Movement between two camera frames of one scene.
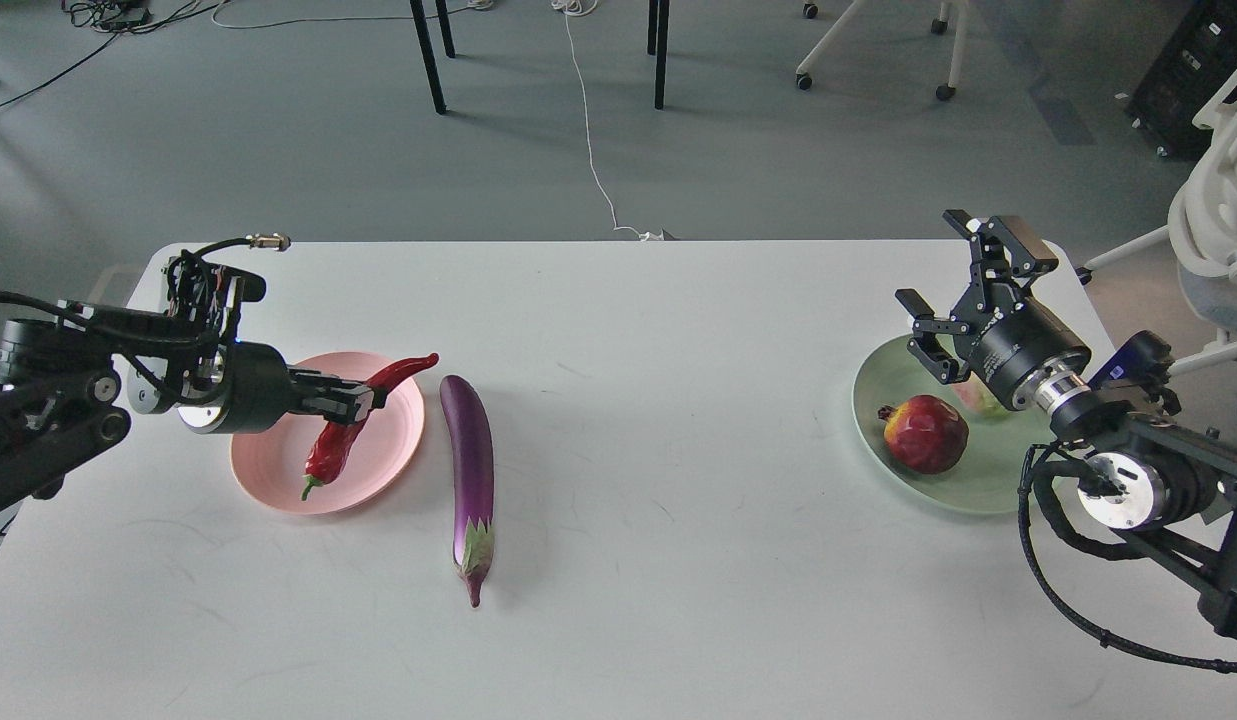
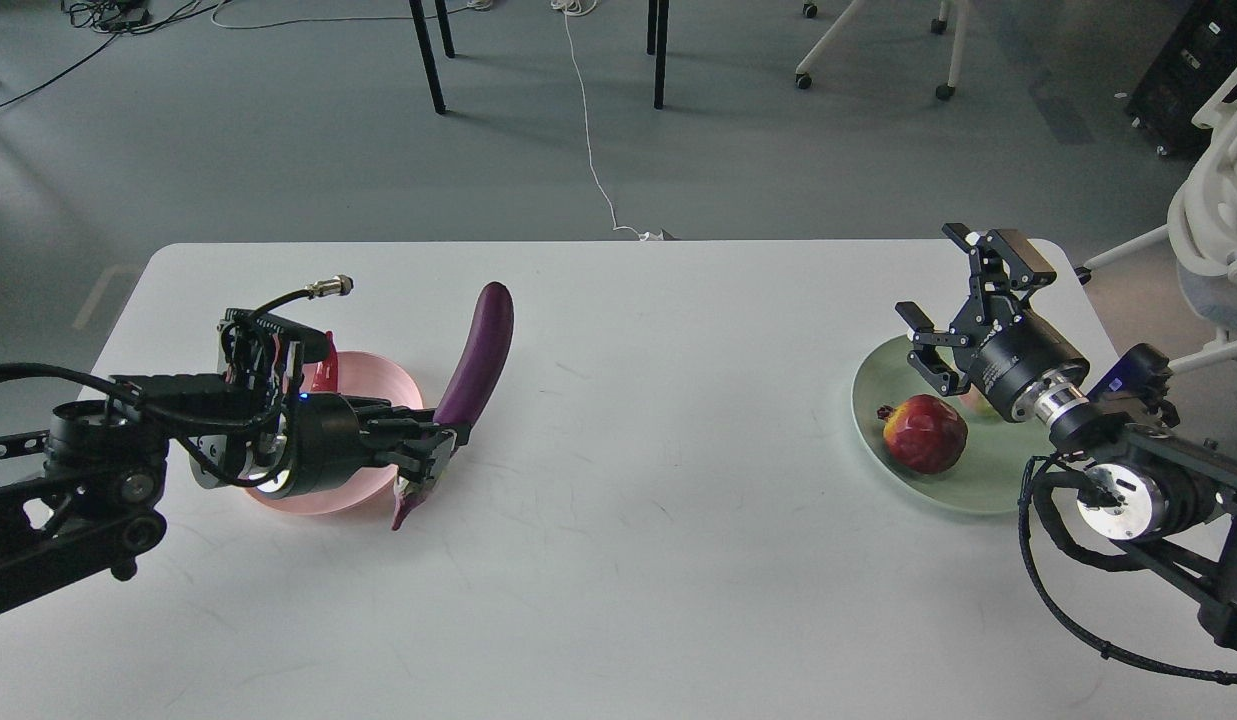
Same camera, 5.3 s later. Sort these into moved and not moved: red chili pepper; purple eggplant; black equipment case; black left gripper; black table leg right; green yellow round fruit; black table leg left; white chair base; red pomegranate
Moved: purple eggplant; black left gripper; red chili pepper
Not moved: black table leg left; red pomegranate; green yellow round fruit; black equipment case; white chair base; black table leg right
